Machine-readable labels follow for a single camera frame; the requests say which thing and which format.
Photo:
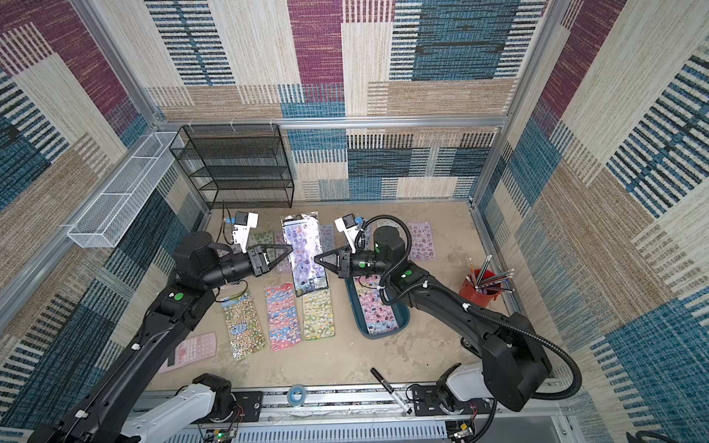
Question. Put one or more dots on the pink calculator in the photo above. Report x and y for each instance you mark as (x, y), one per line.
(191, 350)

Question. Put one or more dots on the light blue sticker sheet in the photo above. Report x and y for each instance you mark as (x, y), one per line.
(326, 235)

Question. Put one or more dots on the green yellow sticker sheet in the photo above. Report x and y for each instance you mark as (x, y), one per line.
(318, 320)

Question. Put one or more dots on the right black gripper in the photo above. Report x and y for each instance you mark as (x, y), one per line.
(346, 263)

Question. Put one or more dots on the black marker pen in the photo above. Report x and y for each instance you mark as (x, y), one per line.
(407, 410)

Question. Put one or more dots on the red blue sticker sheet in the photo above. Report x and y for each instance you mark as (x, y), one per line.
(284, 330)

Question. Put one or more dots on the lilac character sticker sheet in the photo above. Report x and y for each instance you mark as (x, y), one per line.
(423, 248)

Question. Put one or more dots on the blue tape roll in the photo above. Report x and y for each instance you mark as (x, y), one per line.
(296, 395)

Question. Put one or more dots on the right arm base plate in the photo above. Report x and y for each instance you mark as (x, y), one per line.
(426, 402)

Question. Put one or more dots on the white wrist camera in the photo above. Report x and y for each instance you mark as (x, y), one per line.
(349, 225)
(242, 224)

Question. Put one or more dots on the red pencil cup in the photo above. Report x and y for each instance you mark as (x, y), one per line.
(482, 285)

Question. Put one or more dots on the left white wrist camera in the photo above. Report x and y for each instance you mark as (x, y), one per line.
(242, 224)

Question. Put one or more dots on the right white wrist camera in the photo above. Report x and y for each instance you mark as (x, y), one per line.
(349, 225)

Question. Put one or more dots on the black wire mesh shelf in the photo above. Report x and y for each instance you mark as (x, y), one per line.
(236, 166)

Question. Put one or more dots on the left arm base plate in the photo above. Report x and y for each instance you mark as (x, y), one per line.
(244, 406)

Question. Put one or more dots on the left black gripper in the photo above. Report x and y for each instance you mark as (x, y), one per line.
(259, 252)

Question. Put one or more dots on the white cable duct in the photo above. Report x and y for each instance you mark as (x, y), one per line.
(399, 431)

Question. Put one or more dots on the white wire mesh basket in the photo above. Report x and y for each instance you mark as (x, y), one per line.
(110, 215)

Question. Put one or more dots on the teal plastic storage box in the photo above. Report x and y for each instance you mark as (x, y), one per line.
(401, 312)

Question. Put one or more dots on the pink cat sticker sheet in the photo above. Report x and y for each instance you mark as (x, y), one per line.
(379, 318)

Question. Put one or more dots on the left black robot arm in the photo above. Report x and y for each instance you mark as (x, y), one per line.
(201, 266)

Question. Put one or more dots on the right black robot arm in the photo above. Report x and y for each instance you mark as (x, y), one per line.
(514, 365)

